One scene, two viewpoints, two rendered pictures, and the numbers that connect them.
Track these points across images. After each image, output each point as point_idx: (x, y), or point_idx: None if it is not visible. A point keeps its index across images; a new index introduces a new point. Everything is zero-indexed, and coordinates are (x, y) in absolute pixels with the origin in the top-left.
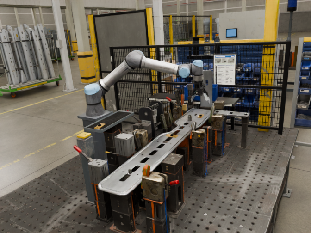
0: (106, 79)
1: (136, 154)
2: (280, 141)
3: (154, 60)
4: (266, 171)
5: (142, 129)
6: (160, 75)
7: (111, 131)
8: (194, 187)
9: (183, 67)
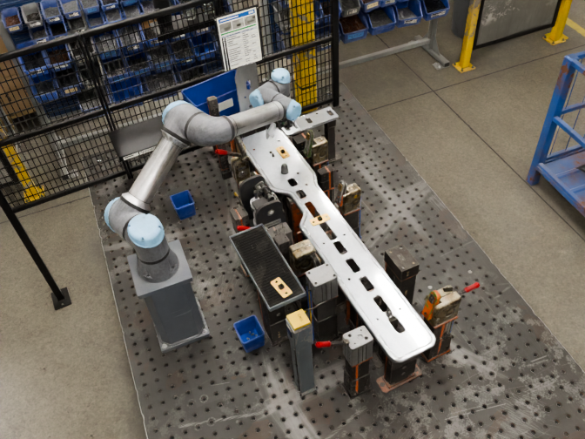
0: (146, 192)
1: (344, 284)
2: (353, 120)
3: (247, 116)
4: (401, 183)
5: (301, 242)
6: (104, 95)
7: None
8: None
9: (294, 104)
